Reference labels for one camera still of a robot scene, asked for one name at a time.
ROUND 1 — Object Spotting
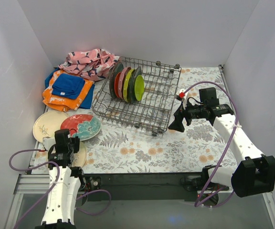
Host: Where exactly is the red teal flower plate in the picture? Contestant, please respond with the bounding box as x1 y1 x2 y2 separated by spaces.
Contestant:
60 114 102 141

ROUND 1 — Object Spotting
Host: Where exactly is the dark blue plate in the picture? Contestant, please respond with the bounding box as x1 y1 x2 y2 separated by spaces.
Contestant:
109 62 124 99
128 66 142 103

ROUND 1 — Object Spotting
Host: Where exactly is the lime green plate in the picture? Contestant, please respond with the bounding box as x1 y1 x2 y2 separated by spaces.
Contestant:
134 75 144 101

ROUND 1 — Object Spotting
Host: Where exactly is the olive polka dot plate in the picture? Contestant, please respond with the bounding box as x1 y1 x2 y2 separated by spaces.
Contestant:
123 69 135 103

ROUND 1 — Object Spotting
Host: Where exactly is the pink polka dot plate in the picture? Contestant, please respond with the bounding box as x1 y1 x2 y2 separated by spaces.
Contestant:
117 67 131 99

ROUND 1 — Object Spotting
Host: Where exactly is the orange plate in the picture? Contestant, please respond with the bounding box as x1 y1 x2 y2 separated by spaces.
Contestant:
114 72 123 99

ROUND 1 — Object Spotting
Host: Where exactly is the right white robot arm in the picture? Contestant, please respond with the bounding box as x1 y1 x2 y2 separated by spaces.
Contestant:
169 87 275 198

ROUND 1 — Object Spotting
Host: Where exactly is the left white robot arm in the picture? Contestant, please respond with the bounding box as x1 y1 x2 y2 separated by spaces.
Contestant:
36 129 86 229

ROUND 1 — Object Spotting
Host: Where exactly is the floral tablecloth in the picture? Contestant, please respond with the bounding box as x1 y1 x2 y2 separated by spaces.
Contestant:
31 66 255 177

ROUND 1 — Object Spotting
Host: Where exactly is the cream leaf plate far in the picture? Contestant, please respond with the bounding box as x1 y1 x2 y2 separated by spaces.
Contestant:
32 111 69 143

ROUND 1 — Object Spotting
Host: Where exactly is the orange blue cloth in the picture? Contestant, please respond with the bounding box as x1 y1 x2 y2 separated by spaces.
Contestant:
42 68 95 112

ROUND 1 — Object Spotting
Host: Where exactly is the pink patterned cloth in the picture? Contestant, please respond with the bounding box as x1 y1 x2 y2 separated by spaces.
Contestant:
58 49 120 82

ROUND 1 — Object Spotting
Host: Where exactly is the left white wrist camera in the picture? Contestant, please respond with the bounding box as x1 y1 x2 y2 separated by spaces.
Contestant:
42 137 56 151

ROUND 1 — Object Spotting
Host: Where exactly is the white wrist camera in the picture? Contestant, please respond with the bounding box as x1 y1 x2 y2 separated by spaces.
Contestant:
42 137 56 151
175 89 189 108

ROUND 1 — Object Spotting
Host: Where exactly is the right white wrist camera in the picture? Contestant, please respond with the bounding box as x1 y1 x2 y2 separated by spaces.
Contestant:
175 89 189 108

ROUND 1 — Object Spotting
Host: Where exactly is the grey wire dish rack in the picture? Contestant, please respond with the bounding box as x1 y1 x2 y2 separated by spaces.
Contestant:
92 57 181 136

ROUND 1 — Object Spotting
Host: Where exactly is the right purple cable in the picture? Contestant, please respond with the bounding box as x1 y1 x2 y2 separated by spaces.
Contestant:
184 81 239 208

